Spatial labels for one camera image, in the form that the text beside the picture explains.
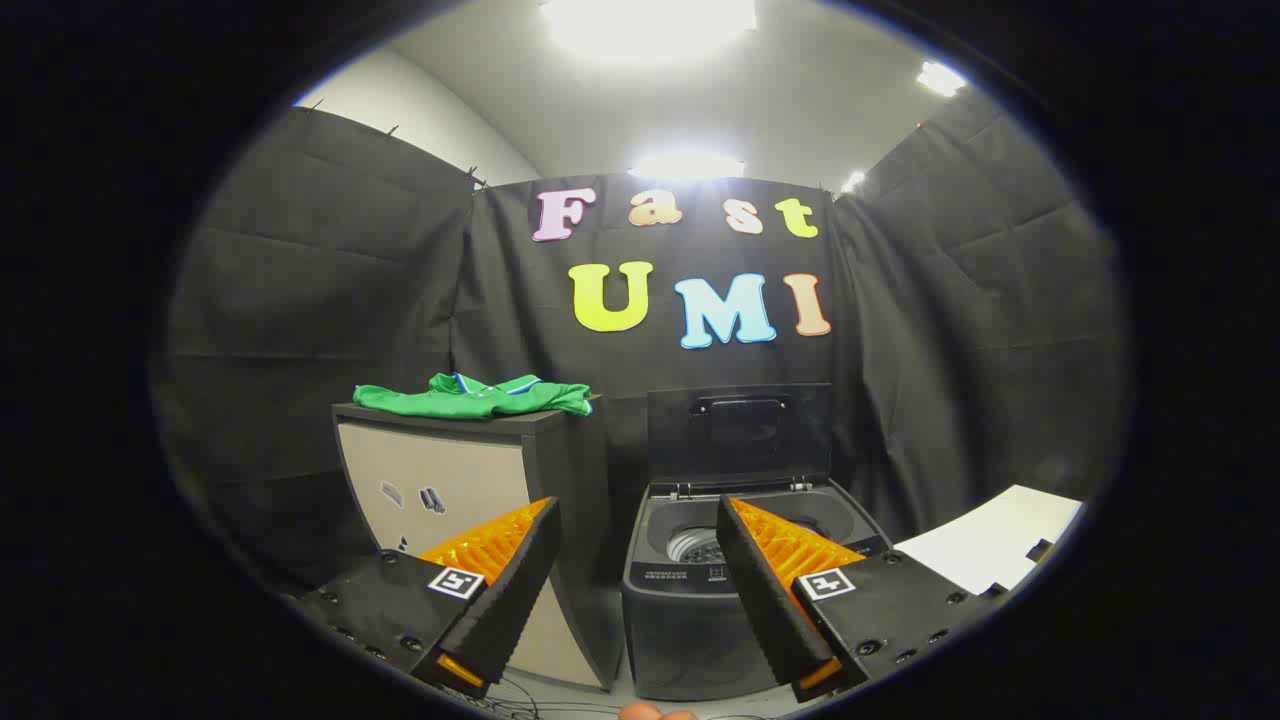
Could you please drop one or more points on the green polo shirt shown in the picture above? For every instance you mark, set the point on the green polo shirt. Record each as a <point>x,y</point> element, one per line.
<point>470,400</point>

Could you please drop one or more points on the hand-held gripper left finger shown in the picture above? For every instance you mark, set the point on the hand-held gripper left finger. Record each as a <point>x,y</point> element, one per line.
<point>510,600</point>

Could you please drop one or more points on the grey cabinet with dark top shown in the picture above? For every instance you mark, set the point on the grey cabinet with dark top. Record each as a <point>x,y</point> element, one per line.
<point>450,470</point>

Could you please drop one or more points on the black backdrop cloth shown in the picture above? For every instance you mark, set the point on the black backdrop cloth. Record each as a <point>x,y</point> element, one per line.
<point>300,300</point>

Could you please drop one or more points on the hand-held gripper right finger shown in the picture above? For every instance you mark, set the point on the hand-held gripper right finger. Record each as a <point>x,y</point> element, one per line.
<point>765,600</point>

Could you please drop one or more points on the dark grey washing machine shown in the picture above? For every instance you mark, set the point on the dark grey washing machine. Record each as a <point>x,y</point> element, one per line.
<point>680,620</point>

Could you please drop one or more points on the white flat board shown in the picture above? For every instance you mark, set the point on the white flat board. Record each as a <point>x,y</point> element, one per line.
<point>990,540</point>

